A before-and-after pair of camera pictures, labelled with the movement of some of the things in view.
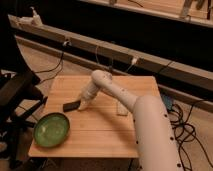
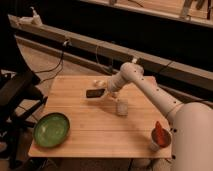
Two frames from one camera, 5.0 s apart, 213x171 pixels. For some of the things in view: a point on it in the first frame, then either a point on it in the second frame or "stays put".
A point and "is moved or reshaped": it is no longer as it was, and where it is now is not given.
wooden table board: (105, 128) stays put
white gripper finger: (83, 103) → (107, 91)
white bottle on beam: (36, 18) stays put
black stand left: (19, 95) stays put
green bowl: (51, 129) stays put
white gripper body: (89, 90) → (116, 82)
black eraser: (71, 106) is moved or reshaped
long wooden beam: (191, 73) stays put
